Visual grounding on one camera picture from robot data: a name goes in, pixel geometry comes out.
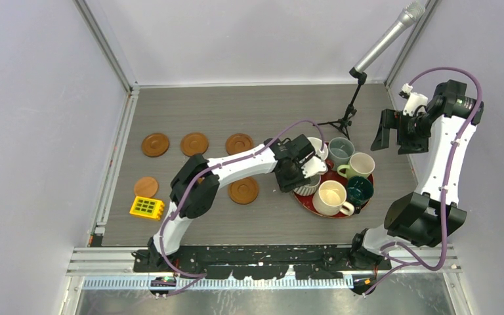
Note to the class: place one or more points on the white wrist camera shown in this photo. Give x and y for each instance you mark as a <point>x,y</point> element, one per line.
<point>414,101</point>
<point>315,164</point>

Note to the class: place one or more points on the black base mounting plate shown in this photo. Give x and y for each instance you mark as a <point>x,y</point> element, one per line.
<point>259,262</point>

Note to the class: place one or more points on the red round tray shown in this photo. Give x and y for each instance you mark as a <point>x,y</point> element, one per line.
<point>329,175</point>

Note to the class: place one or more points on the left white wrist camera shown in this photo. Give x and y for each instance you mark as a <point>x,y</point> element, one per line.
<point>315,164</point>

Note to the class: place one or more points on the grey striped ribbed cup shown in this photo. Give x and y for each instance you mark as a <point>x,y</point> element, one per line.
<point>310,187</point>

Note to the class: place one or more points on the grey blue cup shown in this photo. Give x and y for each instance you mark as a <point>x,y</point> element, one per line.
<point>341,150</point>

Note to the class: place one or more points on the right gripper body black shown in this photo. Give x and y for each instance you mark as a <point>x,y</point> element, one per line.
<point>414,132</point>

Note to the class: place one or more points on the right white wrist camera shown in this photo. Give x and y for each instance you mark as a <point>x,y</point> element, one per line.
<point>414,101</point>

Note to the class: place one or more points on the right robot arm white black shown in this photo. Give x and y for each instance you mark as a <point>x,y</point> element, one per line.
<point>442,127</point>

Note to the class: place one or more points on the small dark wooden coaster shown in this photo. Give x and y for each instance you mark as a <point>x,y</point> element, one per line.
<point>155,145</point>

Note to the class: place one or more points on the silver microphone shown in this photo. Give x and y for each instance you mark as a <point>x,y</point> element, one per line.
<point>410,15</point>

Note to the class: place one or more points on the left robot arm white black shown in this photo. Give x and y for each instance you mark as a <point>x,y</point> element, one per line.
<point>195,186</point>

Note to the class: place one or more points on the aluminium front rail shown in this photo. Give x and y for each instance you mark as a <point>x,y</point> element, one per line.
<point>88,261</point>

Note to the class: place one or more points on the white cup red outside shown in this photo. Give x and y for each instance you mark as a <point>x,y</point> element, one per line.
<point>321,151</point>

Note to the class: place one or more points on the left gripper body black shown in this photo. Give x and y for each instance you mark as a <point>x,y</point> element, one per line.
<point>293,178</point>

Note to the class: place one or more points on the large cream mug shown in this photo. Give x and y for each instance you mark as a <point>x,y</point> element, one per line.
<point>331,199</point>

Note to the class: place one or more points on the yellow toy block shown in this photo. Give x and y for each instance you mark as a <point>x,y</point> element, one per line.
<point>147,208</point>

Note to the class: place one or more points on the light green cup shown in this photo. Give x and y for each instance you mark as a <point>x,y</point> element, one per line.
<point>360,165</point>

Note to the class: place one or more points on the dark teal cup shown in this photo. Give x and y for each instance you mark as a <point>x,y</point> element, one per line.
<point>359,190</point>

